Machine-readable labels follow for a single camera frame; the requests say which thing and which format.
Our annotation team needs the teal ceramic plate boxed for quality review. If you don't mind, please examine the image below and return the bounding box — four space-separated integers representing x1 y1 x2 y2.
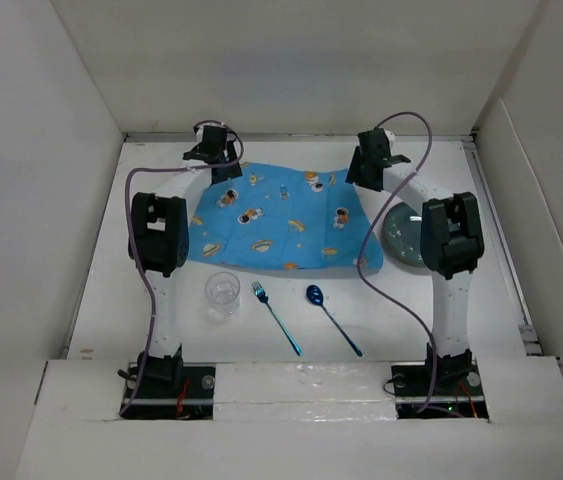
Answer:
381 202 425 268

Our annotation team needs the blue astronaut print placemat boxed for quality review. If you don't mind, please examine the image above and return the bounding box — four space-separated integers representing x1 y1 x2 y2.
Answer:
188 163 384 270

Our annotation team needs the clear plastic cup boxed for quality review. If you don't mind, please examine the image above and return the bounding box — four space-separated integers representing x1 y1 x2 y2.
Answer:
204 272 241 324

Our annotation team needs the blue metal spoon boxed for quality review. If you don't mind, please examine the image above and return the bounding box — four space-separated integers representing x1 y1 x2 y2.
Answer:
306 284 363 357

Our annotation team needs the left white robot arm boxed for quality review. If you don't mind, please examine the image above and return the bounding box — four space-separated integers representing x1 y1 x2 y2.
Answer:
124 120 245 384

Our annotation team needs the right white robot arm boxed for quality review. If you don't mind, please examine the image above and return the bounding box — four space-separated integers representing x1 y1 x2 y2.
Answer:
346 128 485 394

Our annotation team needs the blue metal fork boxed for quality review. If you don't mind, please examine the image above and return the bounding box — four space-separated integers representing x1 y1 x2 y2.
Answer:
252 281 303 357

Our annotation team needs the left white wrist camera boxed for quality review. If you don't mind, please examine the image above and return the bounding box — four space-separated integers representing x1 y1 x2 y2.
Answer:
194 123 209 143

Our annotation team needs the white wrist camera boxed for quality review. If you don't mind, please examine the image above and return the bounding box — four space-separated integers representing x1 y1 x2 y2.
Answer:
194 123 209 143
384 129 396 147

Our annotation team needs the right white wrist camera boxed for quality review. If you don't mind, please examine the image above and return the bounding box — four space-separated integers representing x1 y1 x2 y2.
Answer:
384 129 396 147

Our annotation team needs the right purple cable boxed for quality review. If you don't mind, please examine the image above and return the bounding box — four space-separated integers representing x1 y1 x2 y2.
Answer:
355 110 440 414

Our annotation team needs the purple cable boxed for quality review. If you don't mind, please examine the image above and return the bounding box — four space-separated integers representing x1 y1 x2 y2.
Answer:
119 119 246 416
355 110 440 414

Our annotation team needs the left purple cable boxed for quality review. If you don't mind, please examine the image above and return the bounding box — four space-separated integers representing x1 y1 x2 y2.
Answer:
119 119 246 416

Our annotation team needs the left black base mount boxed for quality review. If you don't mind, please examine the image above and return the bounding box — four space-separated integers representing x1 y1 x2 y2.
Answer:
118 364 216 421

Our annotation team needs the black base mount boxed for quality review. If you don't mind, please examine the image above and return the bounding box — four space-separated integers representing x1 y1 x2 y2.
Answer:
383 361 489 420
118 364 216 421

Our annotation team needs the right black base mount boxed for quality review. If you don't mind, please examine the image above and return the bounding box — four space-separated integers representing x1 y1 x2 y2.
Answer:
383 361 489 420

